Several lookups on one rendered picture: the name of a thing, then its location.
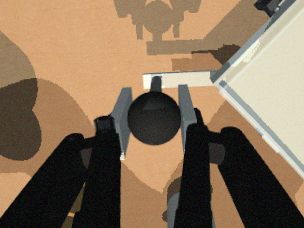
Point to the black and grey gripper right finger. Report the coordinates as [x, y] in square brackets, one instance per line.
[259, 198]

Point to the grey mug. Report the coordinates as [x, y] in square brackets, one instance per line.
[171, 208]

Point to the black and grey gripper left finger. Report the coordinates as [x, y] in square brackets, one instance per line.
[48, 197]

